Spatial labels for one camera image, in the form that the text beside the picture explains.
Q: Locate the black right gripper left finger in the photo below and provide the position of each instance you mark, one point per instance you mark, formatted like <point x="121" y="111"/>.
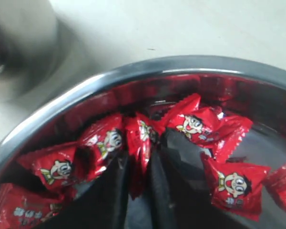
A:
<point x="103" y="205"/>

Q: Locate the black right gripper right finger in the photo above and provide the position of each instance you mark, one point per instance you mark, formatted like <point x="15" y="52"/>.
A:
<point x="179" y="195"/>

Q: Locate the red candy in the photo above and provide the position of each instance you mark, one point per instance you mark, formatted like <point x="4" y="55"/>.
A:
<point x="62" y="165"/>
<point x="102" y="139"/>
<point x="206" y="126"/>
<point x="235" y="186"/>
<point x="142" y="136"/>

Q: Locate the round stainless steel plate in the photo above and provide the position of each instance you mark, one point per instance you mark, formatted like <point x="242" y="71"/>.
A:
<point x="240" y="87"/>

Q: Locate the stainless steel cup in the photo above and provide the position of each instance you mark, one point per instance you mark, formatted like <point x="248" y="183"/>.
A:
<point x="29" y="45"/>

